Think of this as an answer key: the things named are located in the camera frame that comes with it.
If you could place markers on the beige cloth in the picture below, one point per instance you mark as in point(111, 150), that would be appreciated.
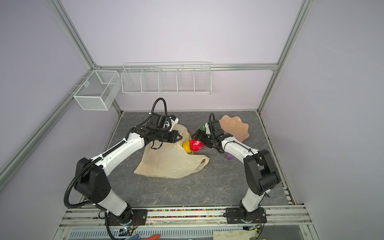
point(235, 235)

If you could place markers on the long white wire basket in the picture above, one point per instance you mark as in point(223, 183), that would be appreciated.
point(167, 78)

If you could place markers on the small white mesh basket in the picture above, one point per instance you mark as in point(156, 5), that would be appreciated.
point(99, 90)

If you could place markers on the cream plastic bag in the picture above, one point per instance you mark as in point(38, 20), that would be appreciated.
point(170, 160)

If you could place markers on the yellow lemon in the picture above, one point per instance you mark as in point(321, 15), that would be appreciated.
point(186, 146)

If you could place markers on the red blue glove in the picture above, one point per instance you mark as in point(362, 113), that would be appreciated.
point(137, 236)

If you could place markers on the red dragon fruit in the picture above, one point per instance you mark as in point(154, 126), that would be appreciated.
point(196, 144)

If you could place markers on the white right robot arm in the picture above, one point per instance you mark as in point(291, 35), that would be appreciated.
point(261, 172)

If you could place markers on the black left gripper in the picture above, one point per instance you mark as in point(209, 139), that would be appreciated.
point(173, 139)

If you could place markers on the pink wavy fruit plate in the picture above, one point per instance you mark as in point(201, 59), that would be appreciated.
point(235, 127)

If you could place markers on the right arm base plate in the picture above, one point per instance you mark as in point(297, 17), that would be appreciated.
point(240, 215)

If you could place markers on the pink purple spatula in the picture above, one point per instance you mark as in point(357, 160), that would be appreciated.
point(229, 156)

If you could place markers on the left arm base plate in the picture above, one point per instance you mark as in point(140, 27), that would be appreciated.
point(131, 217)

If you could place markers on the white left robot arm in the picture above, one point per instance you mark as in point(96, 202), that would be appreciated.
point(91, 185)

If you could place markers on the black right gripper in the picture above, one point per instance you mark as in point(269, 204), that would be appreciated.
point(202, 138)

